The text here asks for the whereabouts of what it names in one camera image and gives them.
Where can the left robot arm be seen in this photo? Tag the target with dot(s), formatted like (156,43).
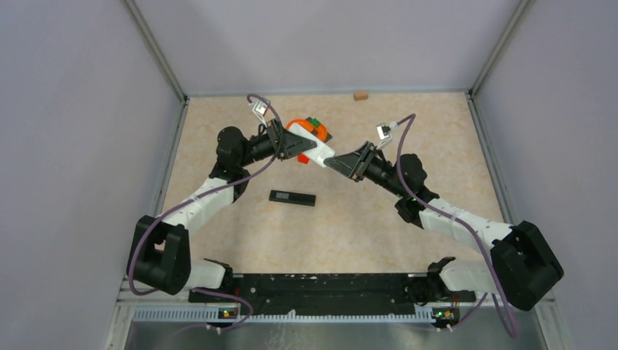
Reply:
(160,259)

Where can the black remote control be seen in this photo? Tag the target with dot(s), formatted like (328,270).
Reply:
(295,198)

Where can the small wooden block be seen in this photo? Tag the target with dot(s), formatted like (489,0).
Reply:
(360,95)

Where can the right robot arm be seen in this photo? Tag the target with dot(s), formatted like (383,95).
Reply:
(518,265)

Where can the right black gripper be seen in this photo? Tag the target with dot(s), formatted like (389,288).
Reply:
(351,164)

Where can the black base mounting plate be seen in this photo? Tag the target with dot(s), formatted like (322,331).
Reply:
(335,294)

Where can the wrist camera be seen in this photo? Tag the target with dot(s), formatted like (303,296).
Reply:
(386,133)
(259,107)

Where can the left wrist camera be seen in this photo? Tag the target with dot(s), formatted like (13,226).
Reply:
(259,107)

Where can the red block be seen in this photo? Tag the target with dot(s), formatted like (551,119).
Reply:
(303,159)

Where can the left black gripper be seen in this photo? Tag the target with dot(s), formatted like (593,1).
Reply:
(289,144)

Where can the white remote control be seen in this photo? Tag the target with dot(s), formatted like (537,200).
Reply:
(314,137)

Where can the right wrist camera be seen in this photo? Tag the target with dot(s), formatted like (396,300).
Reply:
(386,133)

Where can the orange plastic ring toy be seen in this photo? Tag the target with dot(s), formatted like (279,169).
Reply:
(319,132)

